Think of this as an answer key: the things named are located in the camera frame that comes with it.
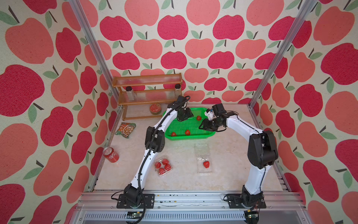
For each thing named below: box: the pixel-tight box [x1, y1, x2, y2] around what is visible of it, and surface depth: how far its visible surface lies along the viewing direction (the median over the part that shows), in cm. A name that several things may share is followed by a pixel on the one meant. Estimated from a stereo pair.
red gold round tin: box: [149, 102, 162, 115], surface depth 117 cm
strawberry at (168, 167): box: [164, 163, 172, 171], surface depth 84 cm
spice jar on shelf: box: [174, 83, 182, 99], surface depth 102 cm
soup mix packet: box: [115, 122, 137, 139], surface depth 105 cm
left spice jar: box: [125, 85, 135, 101], surface depth 100 cm
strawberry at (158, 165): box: [154, 161, 162, 169], surface depth 87 cm
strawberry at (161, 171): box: [158, 168, 166, 175], surface depth 83 cm
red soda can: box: [102, 146, 120, 164], surface depth 84 cm
